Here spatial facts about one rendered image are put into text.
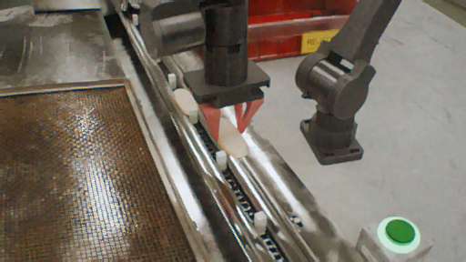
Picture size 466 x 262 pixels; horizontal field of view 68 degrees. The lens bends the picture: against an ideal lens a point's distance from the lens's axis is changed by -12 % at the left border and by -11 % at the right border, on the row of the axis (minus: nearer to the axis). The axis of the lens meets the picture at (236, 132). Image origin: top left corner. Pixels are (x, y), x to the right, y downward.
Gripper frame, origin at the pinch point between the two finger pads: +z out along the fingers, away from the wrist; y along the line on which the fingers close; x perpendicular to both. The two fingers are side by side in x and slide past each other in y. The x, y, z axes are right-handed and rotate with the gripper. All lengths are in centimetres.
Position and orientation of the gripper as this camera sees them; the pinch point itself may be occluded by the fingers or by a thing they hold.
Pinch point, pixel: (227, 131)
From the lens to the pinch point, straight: 56.6
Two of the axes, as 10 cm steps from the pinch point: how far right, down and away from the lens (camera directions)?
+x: 4.0, 5.6, -7.3
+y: -9.2, 2.5, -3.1
